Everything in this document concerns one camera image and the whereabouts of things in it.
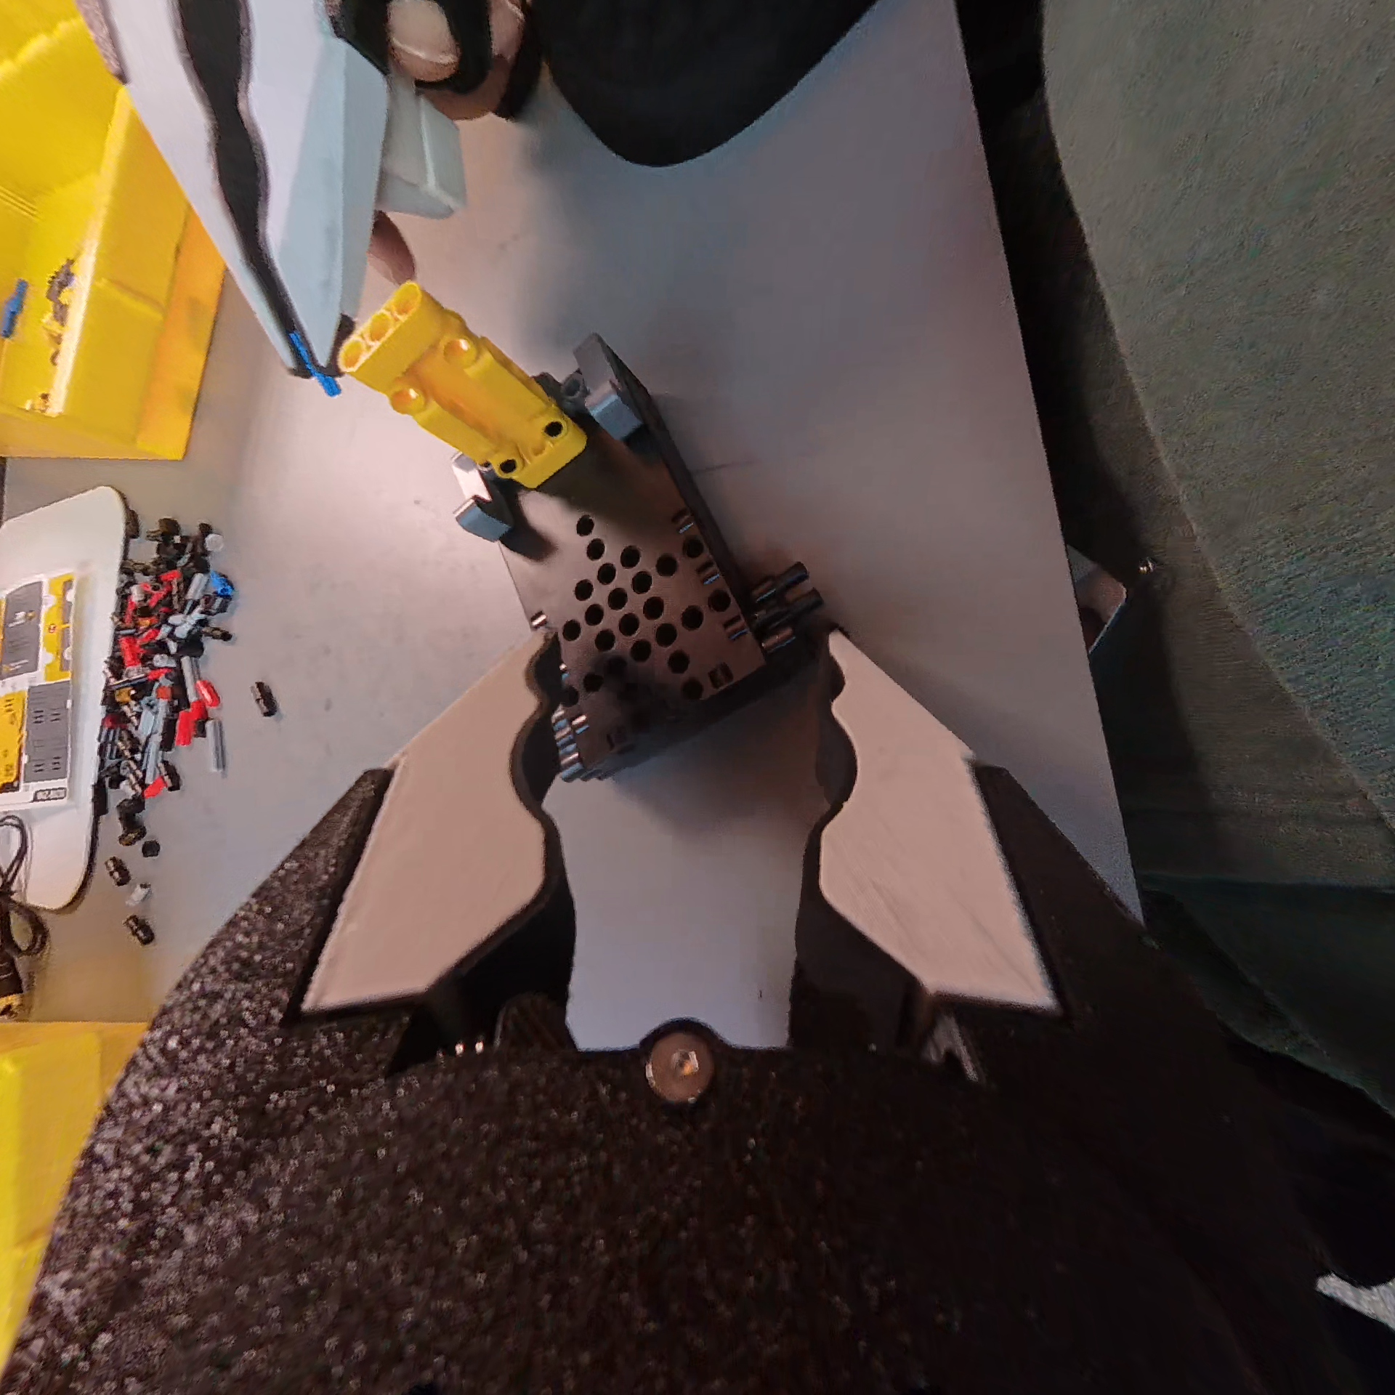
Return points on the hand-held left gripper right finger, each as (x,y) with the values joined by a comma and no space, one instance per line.
(925,871)

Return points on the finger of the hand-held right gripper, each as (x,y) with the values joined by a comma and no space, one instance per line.
(314,153)
(166,87)

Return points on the person's right hand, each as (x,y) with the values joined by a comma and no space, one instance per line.
(461,42)

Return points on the sticker sheet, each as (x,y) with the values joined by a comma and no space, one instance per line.
(34,687)

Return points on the white stand base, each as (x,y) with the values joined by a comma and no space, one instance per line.
(99,548)

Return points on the pile of loose lego pieces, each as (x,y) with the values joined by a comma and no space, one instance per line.
(166,655)

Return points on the blue lego pin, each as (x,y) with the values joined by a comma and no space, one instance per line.
(327,379)

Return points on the black lego model yellow beam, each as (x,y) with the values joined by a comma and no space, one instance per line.
(631,622)

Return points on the yellow storage bin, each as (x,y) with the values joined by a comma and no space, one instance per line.
(65,1134)
(131,241)

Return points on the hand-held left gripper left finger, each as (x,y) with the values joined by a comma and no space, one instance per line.
(422,871)

